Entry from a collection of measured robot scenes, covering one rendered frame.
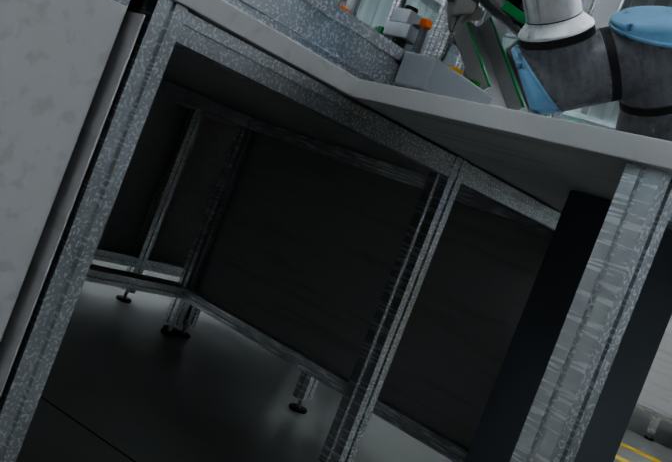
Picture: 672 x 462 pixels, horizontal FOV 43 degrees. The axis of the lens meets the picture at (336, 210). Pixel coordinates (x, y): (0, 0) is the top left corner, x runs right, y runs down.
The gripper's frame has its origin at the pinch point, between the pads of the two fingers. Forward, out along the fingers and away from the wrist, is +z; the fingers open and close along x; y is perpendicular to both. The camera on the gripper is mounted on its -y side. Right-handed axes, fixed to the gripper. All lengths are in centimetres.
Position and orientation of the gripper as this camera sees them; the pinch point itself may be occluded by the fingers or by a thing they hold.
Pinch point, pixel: (450, 25)
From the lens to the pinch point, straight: 171.0
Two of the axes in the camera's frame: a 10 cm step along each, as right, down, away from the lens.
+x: 6.0, 2.2, 7.7
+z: -3.6, 9.3, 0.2
